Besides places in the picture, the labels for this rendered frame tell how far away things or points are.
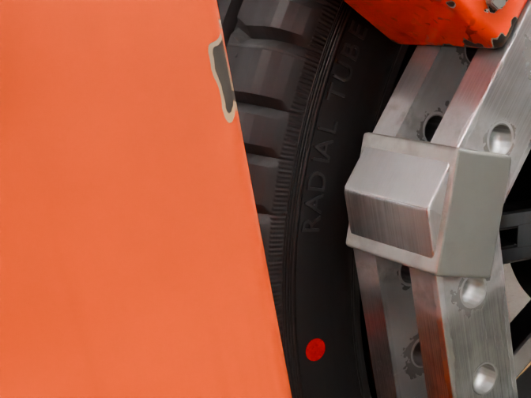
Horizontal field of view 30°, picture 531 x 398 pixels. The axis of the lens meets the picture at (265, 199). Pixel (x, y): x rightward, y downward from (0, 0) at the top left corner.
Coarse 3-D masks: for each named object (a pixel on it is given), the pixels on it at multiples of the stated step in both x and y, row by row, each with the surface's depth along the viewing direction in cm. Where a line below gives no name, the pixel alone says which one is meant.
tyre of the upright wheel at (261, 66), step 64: (256, 0) 50; (320, 0) 48; (256, 64) 48; (320, 64) 48; (384, 64) 50; (256, 128) 48; (320, 128) 48; (256, 192) 48; (320, 192) 49; (320, 256) 50; (320, 320) 50; (320, 384) 51
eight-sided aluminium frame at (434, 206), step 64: (448, 64) 47; (512, 64) 43; (384, 128) 47; (448, 128) 43; (512, 128) 44; (384, 192) 44; (448, 192) 42; (384, 256) 45; (448, 256) 43; (384, 320) 47; (448, 320) 44; (384, 384) 49; (448, 384) 45; (512, 384) 47
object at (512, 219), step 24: (408, 48) 52; (528, 168) 65; (528, 192) 65; (504, 216) 59; (528, 216) 61; (504, 240) 61; (528, 240) 61; (504, 264) 60; (528, 264) 66; (528, 288) 68; (360, 312) 53; (528, 312) 64; (528, 336) 62; (528, 360) 63; (528, 384) 93
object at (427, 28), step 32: (352, 0) 46; (384, 0) 44; (416, 0) 42; (448, 0) 41; (480, 0) 42; (512, 0) 43; (384, 32) 48; (416, 32) 46; (448, 32) 44; (480, 32) 42
